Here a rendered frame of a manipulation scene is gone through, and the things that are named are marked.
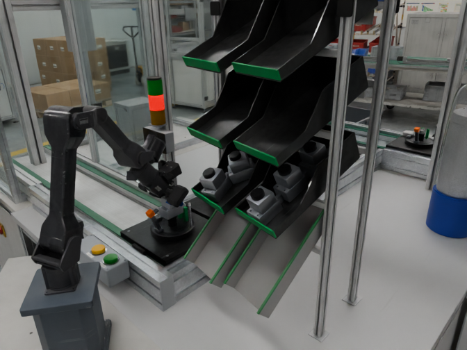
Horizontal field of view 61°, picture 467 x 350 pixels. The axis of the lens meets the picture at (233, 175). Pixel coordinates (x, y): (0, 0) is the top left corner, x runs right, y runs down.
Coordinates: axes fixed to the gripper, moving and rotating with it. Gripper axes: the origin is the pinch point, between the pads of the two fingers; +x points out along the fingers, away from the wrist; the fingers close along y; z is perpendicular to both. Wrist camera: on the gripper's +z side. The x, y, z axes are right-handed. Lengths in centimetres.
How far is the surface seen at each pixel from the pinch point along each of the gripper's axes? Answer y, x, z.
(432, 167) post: -43, 73, 78
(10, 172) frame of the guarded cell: 81, -6, -22
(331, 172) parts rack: -52, -16, 16
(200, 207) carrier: 4.2, 18.2, 5.1
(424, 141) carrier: -30, 88, 100
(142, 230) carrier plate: 7.2, 4.7, -12.9
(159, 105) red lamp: 16.6, -12.9, 23.0
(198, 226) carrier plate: -4.7, 12.8, -2.1
